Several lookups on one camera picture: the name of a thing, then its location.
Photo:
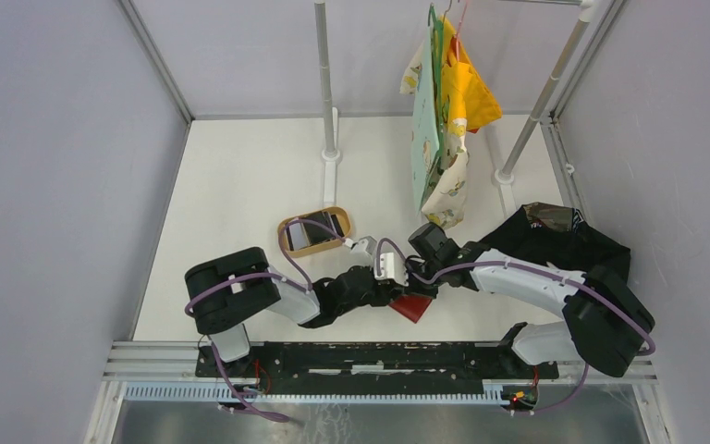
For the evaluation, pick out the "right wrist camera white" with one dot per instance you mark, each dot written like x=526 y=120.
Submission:
x=391 y=267

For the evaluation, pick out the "black clothes pile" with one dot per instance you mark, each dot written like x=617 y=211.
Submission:
x=544 y=233

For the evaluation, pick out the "white slotted cable duct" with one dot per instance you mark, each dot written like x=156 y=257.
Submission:
x=218 y=391

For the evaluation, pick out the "yellow oval card tray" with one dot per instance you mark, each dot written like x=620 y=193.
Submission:
x=345 y=223

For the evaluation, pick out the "yellow garment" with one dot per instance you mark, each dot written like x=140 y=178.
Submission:
x=467 y=103

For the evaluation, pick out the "stack of credit cards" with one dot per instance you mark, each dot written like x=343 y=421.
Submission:
x=313 y=229

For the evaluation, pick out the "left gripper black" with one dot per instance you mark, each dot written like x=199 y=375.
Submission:
x=385 y=293

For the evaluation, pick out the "white clothes rack frame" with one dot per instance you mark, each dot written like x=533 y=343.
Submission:
x=331 y=154

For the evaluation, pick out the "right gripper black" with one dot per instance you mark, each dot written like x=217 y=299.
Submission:
x=410 y=265

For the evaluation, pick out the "mint green cartoon cloth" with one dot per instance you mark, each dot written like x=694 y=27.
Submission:
x=425 y=152

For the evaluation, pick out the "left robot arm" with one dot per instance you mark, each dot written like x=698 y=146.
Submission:
x=227 y=291

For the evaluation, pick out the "red card holder wallet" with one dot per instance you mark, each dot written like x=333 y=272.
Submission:
x=411 y=306

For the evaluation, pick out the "green clothes hanger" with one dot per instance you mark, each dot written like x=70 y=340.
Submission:
x=437 y=40

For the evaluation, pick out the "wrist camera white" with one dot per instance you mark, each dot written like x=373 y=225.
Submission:
x=362 y=250
x=391 y=267

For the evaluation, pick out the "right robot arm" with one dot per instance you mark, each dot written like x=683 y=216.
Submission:
x=600 y=321

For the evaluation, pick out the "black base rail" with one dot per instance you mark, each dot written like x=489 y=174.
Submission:
x=392 y=368

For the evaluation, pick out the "pink clothes hanger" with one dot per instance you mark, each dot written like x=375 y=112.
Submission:
x=458 y=24

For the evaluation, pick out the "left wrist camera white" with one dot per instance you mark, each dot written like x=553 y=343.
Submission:
x=362 y=250

